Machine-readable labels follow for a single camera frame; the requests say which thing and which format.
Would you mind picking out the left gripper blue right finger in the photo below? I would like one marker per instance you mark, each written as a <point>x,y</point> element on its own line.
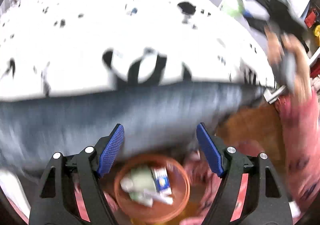
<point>212,154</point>

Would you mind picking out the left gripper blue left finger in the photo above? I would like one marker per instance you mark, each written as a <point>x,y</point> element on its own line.
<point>108,148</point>

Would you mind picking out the white green plush toy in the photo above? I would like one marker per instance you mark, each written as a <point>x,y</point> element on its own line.
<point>136,181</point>

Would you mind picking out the blue white carton box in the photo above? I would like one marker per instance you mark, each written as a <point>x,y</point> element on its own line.
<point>161,179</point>

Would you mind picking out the green roll-on bottle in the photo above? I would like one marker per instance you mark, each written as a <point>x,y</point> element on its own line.
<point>241,8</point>

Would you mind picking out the right forearm pink sleeve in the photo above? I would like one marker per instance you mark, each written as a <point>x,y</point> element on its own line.
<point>300,125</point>

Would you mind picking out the orange trash bin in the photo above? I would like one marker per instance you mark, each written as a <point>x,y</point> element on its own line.
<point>165,209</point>

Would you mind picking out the person's right hand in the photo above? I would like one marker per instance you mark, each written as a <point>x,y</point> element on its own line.
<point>302,92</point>

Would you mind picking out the white black logo blanket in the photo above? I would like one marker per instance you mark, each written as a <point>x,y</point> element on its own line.
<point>73,69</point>

